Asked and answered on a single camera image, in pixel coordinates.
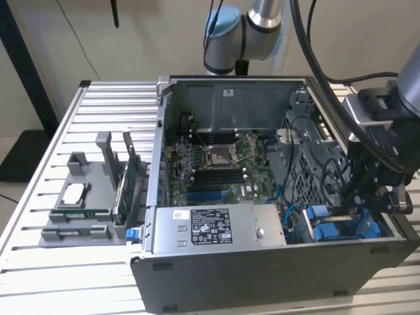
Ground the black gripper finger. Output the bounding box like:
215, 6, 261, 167
367, 183, 413, 217
337, 178, 367, 214

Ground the black disk wire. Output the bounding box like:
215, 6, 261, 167
320, 157, 354, 217

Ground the blue expansion slot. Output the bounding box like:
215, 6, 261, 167
186, 192, 230, 199

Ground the grey perforated drive cage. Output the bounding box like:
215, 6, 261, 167
267, 88, 348, 211

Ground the green motherboard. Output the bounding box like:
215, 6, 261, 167
163, 126, 283, 208

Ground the metal socket cover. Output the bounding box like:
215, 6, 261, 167
230, 136, 260, 162

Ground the CPU socket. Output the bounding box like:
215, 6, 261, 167
203, 144, 237, 168

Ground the black open PC case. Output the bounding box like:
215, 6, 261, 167
129, 74, 420, 312

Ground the silver power supply unit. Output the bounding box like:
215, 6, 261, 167
152, 203, 286, 255

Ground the green graphics card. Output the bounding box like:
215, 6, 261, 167
113, 131, 145, 227

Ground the grey parts rack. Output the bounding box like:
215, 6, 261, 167
38, 131, 152, 249

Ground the green RAM stick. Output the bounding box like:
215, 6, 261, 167
52, 211, 109, 220

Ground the silver CPU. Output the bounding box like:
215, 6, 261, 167
62, 183, 88, 204

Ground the black flat pad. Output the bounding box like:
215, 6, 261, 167
0, 129, 50, 183

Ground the wrist camera on silver bracket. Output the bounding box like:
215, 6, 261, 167
343, 80, 400, 132

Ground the blue flat wire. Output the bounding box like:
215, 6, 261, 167
271, 184, 305, 236

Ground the thick black wire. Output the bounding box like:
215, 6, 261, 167
282, 116, 316, 207

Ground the silver metal bracket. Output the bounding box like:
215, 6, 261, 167
275, 128, 305, 145

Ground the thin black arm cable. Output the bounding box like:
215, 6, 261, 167
308, 0, 400, 85
203, 0, 224, 52

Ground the locking lever wire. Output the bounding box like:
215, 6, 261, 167
191, 127, 209, 148

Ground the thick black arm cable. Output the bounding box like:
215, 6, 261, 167
289, 0, 406, 172

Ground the black hanging strap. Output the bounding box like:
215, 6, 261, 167
110, 0, 120, 29

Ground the thin black wall cable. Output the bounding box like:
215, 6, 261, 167
56, 0, 103, 81

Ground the black frame post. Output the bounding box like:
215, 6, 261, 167
0, 0, 60, 138

